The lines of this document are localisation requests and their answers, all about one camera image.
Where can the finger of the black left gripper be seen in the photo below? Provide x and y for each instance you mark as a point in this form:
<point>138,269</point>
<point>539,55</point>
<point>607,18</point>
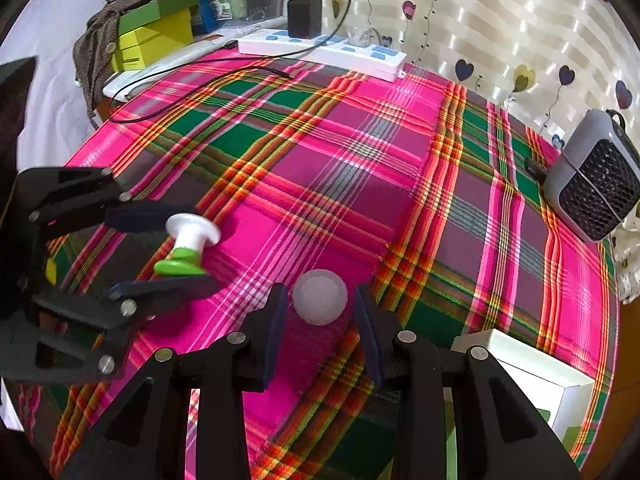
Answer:
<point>65,200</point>
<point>125,302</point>

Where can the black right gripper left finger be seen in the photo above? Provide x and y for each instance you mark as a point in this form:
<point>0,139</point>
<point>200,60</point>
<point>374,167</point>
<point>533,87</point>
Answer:
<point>142,433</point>

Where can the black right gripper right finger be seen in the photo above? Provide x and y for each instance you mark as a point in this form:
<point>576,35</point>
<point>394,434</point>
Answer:
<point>402,361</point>

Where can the white green spool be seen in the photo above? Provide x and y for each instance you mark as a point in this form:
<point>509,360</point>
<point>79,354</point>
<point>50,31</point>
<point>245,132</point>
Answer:
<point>191,233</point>

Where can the translucent white round lid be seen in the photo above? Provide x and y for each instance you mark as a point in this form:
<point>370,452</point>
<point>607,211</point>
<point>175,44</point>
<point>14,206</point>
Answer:
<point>319,297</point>

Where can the white green shallow box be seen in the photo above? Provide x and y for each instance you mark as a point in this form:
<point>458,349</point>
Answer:
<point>535,384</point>

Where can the white long flat board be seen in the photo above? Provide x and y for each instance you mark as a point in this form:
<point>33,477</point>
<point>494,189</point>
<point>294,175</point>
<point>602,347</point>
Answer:
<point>124,86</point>

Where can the brown cloth garment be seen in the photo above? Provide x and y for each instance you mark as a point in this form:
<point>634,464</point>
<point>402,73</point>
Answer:
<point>91,58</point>

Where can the yellow green cardboard box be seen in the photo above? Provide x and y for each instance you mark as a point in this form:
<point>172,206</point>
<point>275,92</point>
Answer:
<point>150,32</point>

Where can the pink green plaid tablecloth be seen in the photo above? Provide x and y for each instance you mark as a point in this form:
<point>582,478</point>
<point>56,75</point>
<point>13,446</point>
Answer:
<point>417,187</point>

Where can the grey mini fan heater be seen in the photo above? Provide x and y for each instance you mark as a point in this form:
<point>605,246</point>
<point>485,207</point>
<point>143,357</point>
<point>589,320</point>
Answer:
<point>593,184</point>

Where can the black power adapter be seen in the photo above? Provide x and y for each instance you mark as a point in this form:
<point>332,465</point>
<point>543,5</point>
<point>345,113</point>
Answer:
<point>304,19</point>

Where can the white power strip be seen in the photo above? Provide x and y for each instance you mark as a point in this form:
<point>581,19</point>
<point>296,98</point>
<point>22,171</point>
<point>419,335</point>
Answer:
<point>375,61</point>

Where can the heart-patterned white curtain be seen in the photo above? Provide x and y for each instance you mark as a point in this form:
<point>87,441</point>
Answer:
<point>527,72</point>

